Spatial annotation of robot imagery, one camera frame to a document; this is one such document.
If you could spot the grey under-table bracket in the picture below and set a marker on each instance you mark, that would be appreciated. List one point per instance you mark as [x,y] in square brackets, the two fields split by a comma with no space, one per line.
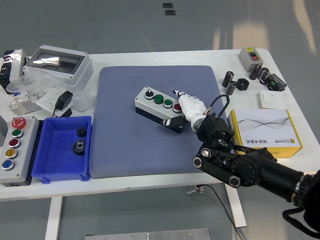
[192,189]

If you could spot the white wall switch plate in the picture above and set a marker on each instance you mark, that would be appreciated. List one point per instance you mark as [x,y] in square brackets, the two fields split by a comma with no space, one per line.
[271,99]

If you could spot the black hex nut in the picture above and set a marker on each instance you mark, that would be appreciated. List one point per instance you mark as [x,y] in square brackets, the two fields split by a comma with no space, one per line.
[242,84]

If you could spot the grey four-control button box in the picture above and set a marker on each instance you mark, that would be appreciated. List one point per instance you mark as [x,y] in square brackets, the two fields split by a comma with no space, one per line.
[150,106]

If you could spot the black floor plate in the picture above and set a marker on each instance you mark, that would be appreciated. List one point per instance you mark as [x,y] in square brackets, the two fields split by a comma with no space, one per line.
[167,5]
[170,12]

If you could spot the blue-grey table mat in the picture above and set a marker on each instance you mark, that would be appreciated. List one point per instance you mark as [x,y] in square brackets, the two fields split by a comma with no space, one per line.
[125,140]

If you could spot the grey five-button control box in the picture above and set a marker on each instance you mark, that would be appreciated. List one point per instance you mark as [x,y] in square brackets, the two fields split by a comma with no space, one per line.
[23,160]

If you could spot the black power adapter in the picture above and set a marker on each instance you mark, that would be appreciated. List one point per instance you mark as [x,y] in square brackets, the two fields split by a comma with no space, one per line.
[63,100]

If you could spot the clear plastic bag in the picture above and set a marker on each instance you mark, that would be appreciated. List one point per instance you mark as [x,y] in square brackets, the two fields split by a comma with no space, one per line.
[45,85]

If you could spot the grey red-black switch box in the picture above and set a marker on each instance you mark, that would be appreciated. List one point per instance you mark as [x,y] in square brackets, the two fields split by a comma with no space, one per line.
[246,60]

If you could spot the grey enclosure with clear lid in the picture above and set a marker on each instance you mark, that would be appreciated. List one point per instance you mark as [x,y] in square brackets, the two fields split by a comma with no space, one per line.
[75,75]

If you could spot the silver metal bracket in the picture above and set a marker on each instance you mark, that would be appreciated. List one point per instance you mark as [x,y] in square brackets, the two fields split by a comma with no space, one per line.
[27,109]

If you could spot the yellow and white carton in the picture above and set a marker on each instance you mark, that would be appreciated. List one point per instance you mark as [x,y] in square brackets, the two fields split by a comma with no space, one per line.
[270,125]

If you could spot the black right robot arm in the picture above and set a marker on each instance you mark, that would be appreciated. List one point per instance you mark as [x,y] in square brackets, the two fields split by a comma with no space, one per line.
[250,167]

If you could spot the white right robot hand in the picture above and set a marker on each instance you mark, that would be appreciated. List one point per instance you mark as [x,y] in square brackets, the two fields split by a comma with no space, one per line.
[191,107]

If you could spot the black green-faced module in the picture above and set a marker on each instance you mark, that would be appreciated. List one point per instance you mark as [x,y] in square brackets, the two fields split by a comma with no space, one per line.
[276,83]

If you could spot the white wrapped electrical device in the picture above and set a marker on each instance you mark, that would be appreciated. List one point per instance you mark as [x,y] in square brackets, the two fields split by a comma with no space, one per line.
[15,65]

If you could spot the small black bevel gear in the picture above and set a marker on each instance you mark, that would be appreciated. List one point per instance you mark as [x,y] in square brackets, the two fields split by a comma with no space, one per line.
[81,132]

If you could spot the white wall socket plate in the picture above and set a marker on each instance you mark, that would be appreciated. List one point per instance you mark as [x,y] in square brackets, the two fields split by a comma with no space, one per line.
[46,101]

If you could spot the white circuit breaker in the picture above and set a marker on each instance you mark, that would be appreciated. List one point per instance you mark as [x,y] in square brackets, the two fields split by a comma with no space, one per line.
[18,98]

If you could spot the blue plastic bin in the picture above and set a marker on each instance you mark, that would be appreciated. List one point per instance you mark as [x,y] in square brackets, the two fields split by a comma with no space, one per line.
[55,162]

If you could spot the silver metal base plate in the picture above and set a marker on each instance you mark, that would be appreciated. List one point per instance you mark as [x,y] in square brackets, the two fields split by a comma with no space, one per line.
[150,235]

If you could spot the white table leg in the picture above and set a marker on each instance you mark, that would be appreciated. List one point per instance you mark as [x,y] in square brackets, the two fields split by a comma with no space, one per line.
[53,217]
[237,210]

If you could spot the large black bevel gear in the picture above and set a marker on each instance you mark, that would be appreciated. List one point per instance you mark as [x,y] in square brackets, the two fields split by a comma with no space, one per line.
[79,147]

